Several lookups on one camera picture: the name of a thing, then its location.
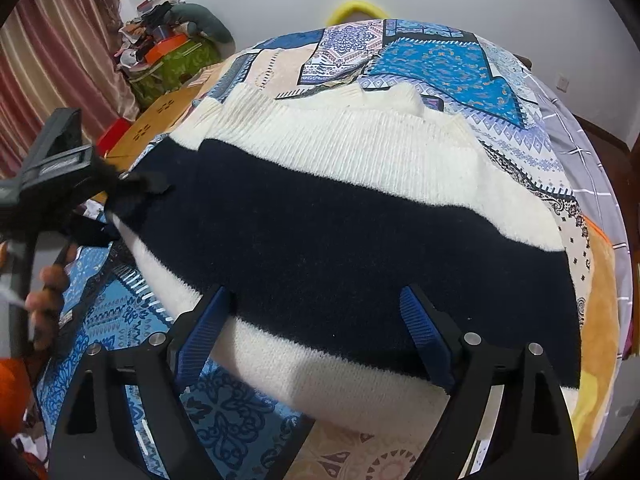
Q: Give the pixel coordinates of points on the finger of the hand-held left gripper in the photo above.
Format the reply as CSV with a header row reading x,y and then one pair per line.
x,y
147,186
92,231

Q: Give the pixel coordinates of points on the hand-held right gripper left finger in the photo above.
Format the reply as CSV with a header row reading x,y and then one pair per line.
x,y
202,332

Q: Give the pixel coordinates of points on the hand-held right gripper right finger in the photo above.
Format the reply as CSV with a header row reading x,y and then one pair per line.
x,y
425,335

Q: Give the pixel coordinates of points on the white and navy striped sweater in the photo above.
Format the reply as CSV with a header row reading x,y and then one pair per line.
x,y
350,220

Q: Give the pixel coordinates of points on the person's left hand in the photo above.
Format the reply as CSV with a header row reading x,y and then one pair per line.
x,y
47,305

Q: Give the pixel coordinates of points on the red plastic container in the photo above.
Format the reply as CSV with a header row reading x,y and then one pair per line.
x,y
114,137

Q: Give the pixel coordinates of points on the red striped curtain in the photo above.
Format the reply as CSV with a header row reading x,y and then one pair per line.
x,y
60,50

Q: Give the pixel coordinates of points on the orange box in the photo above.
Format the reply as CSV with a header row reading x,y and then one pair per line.
x,y
165,49

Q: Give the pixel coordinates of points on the pile of household clutter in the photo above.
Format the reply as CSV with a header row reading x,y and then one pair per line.
x,y
145,25

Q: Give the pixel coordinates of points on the grey plush toy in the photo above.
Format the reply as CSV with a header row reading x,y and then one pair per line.
x,y
205,20

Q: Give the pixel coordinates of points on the orange cloth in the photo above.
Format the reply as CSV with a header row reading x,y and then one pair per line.
x,y
17,395

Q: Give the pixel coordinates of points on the grey checked bed sheet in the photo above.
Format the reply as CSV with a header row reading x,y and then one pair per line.
x,y
595,160

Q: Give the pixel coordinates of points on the blue patchwork printed blanket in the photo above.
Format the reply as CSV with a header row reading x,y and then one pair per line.
x,y
440,70

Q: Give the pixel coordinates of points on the yellow foam tube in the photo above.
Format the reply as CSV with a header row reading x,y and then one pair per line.
x,y
352,7

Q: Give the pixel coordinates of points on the white wall socket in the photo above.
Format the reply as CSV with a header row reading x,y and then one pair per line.
x,y
563,83

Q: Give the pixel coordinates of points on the wooden bed frame end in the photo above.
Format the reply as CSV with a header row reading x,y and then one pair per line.
x,y
525,61

